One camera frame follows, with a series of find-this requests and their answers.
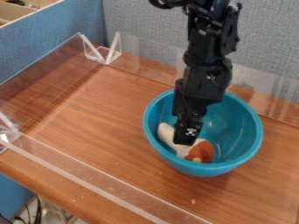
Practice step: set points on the blue plastic bowl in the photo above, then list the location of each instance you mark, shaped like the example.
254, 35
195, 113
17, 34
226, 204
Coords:
231, 127

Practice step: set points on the brown white toy mushroom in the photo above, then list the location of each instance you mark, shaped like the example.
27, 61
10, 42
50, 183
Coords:
199, 153

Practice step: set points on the blue partition with wooden shelf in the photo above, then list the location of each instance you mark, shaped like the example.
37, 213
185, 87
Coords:
30, 38

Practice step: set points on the clear acrylic back barrier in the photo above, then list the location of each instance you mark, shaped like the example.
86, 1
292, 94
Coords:
271, 94

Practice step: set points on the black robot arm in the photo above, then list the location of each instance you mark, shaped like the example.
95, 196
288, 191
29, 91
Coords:
213, 40

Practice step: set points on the clear acrylic barrier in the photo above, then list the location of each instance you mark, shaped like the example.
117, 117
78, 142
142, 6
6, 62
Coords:
33, 94
271, 94
134, 199

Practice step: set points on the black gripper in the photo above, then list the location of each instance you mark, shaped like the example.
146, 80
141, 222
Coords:
198, 89

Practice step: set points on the clear acrylic left barrier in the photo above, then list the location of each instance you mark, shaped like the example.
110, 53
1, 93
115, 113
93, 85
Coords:
33, 94

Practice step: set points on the clear acrylic corner bracket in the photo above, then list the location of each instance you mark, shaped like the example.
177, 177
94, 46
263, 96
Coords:
105, 55

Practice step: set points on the clear acrylic front barrier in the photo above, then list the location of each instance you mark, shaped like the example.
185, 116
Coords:
134, 199

